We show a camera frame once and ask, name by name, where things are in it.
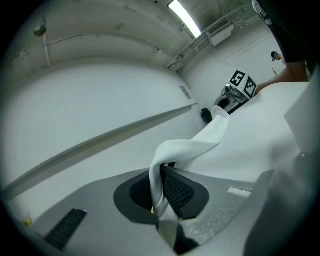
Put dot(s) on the long ceiling light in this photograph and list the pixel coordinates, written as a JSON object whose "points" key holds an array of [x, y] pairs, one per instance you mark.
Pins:
{"points": [[185, 17]]}

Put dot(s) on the thin white ceiling conduit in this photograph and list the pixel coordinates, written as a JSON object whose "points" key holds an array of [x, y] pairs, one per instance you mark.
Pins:
{"points": [[46, 50]]}

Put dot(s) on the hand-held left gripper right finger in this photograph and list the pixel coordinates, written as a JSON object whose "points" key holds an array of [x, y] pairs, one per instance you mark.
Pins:
{"points": [[186, 193]]}

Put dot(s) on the small wall label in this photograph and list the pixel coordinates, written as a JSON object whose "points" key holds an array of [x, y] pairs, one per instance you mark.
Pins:
{"points": [[185, 92]]}

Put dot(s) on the white ceiling pipes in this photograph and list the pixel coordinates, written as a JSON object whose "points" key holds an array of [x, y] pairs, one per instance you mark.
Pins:
{"points": [[192, 47]]}

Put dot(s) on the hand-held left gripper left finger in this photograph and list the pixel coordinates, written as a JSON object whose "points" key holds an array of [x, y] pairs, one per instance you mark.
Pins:
{"points": [[137, 200]]}

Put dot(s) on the black wall fixture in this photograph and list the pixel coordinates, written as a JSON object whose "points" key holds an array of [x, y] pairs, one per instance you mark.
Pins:
{"points": [[206, 115]]}

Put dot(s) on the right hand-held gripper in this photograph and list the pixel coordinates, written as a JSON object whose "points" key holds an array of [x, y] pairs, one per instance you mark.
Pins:
{"points": [[241, 83]]}

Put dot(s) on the round ceiling detector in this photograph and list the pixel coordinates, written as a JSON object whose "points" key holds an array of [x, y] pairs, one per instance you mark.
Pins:
{"points": [[40, 30]]}

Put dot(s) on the white clothing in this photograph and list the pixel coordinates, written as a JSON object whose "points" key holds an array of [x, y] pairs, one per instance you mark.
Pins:
{"points": [[250, 140]]}

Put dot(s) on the person's black shirt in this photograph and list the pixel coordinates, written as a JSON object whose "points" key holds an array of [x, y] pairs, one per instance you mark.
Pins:
{"points": [[292, 27]]}

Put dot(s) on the person's right forearm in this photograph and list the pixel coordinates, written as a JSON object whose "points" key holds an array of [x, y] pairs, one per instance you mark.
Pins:
{"points": [[291, 73]]}

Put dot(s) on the teal object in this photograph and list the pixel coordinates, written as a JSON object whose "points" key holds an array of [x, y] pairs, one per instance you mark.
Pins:
{"points": [[275, 56]]}

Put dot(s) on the white air conditioner unit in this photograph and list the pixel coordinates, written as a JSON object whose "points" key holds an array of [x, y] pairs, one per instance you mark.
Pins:
{"points": [[221, 32]]}

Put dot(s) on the grey wall rail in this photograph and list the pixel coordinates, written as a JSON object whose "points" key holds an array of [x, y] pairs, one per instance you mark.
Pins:
{"points": [[100, 141]]}

